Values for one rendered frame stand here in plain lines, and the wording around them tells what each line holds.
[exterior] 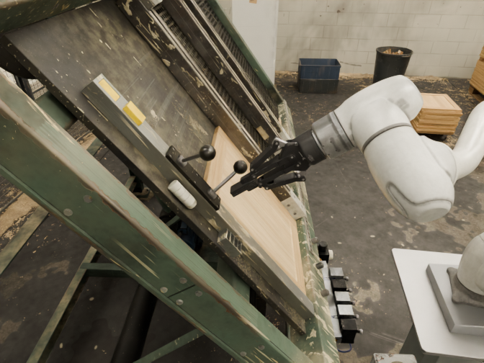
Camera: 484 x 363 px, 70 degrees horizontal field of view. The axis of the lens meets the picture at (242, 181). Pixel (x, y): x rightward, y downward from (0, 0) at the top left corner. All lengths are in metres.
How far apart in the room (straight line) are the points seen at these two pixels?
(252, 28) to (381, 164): 4.52
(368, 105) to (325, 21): 5.79
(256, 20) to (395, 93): 4.42
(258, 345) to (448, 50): 6.52
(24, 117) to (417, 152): 0.63
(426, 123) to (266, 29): 2.34
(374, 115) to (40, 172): 0.59
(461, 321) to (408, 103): 0.99
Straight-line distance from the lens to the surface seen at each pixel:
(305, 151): 0.75
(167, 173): 0.86
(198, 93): 1.28
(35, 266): 2.96
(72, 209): 0.67
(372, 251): 2.84
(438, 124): 4.60
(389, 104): 0.72
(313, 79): 5.61
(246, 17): 5.09
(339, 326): 1.44
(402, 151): 0.67
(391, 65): 5.63
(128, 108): 0.82
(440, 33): 6.92
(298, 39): 6.53
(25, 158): 0.64
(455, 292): 1.61
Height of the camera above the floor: 1.91
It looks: 34 degrees down
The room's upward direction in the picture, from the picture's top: straight up
